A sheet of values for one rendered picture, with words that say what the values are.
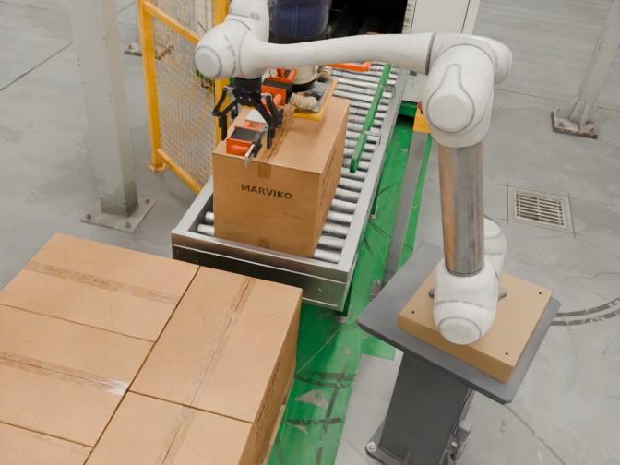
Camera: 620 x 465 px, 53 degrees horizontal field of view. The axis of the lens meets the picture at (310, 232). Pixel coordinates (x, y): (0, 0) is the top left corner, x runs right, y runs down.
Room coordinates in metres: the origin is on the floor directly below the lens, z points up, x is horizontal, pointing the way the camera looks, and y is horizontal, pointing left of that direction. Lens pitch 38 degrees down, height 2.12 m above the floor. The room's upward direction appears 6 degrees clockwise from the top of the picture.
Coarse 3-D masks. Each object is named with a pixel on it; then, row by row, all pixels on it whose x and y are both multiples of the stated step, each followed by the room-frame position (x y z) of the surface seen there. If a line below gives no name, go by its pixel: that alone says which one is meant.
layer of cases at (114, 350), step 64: (64, 256) 1.69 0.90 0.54; (128, 256) 1.73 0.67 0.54; (0, 320) 1.36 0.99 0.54; (64, 320) 1.39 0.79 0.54; (128, 320) 1.41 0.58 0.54; (192, 320) 1.44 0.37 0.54; (256, 320) 1.47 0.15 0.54; (0, 384) 1.11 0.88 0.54; (64, 384) 1.13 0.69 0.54; (128, 384) 1.16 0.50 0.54; (192, 384) 1.18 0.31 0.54; (256, 384) 1.21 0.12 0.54; (0, 448) 0.91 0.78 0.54; (64, 448) 0.92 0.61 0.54; (128, 448) 0.94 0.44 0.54; (192, 448) 0.96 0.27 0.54; (256, 448) 1.12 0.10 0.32
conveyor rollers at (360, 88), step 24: (336, 72) 3.59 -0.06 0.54; (360, 72) 3.65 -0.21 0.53; (336, 96) 3.30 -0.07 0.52; (360, 96) 3.29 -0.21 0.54; (384, 96) 3.35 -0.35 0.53; (360, 120) 3.01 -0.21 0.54; (360, 168) 2.55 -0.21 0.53; (336, 192) 2.30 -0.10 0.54; (360, 192) 2.37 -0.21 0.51; (336, 216) 2.12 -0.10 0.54; (336, 240) 1.95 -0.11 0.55
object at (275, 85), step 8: (264, 80) 1.92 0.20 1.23; (272, 80) 1.94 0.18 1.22; (280, 80) 1.93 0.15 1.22; (288, 80) 1.93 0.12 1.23; (264, 88) 1.86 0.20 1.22; (272, 88) 1.86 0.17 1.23; (280, 88) 1.89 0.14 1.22; (288, 88) 1.88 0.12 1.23; (288, 96) 1.89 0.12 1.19; (280, 104) 1.86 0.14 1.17
